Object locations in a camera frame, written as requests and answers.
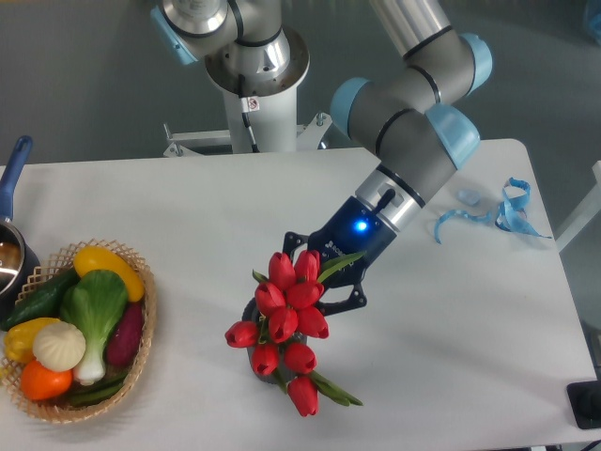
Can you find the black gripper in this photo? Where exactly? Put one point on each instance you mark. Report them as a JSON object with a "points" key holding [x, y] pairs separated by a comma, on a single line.
{"points": [[352, 229]]}

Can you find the red tulip bouquet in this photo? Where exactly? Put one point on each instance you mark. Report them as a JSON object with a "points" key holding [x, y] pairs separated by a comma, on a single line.
{"points": [[286, 300]]}

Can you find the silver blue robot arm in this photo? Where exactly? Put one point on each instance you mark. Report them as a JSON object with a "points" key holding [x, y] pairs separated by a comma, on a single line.
{"points": [[410, 124]]}

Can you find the dark grey ribbed vase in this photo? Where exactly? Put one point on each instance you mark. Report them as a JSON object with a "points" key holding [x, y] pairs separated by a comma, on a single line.
{"points": [[251, 315]]}

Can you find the light blue cap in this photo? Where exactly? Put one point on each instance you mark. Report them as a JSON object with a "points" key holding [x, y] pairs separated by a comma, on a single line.
{"points": [[469, 197]]}

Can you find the blue ribbon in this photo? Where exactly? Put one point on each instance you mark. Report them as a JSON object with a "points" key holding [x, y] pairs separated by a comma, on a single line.
{"points": [[510, 214]]}

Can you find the purple sweet potato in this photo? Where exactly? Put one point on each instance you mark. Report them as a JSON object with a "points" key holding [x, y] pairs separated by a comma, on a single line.
{"points": [[125, 341]]}

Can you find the green bok choy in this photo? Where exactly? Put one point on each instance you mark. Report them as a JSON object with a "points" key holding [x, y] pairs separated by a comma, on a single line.
{"points": [[94, 306]]}

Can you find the green pea pods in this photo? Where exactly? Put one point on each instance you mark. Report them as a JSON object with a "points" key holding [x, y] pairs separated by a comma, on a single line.
{"points": [[95, 393]]}

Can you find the white steamed bun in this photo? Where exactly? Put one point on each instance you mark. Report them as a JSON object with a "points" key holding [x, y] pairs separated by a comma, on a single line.
{"points": [[59, 346]]}

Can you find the green cucumber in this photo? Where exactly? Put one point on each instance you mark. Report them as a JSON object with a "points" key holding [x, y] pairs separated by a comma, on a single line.
{"points": [[43, 302]]}

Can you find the black device at edge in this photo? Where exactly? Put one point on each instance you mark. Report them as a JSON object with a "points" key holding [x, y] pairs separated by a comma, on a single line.
{"points": [[584, 399]]}

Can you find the woven bamboo basket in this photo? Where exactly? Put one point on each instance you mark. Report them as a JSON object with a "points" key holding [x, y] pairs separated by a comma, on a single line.
{"points": [[58, 411]]}

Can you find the orange fruit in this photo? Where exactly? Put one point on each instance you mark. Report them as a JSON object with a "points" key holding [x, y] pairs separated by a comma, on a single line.
{"points": [[40, 383]]}

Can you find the yellow bell pepper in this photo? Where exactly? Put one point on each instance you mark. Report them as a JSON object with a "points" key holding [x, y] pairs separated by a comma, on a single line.
{"points": [[20, 338]]}

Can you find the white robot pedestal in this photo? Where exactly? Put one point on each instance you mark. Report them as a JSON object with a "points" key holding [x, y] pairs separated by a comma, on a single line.
{"points": [[259, 86]]}

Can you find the white frame bar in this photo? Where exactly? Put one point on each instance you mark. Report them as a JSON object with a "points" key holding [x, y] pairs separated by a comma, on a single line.
{"points": [[581, 215]]}

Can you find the blue handled saucepan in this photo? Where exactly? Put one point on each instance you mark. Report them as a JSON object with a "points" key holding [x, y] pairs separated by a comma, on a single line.
{"points": [[17, 259]]}

